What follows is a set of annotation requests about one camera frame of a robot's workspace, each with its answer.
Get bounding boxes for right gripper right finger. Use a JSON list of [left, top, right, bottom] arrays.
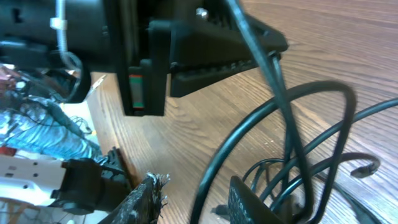
[[228, 175, 283, 224]]

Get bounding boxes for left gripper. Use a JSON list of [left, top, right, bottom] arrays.
[[104, 0, 289, 116]]

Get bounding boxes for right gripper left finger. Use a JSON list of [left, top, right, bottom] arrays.
[[99, 172, 170, 224]]

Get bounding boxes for black usb cable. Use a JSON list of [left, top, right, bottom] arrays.
[[189, 0, 398, 224]]

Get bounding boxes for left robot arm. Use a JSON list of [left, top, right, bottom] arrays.
[[1, 0, 257, 215]]

